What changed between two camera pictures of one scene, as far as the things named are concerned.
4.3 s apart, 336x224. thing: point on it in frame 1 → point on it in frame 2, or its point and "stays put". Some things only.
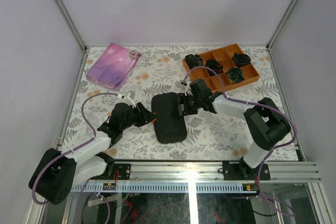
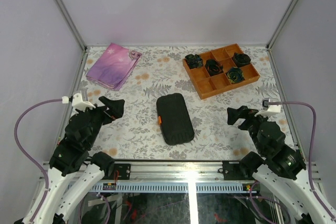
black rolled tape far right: x=240 y=59 stays put
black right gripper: x=181 y=101 → x=233 y=114
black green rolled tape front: x=235 y=75 stays put
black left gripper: x=146 y=116 → x=117 y=107
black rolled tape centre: x=214 y=65 stays put
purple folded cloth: x=113 y=67 stays put
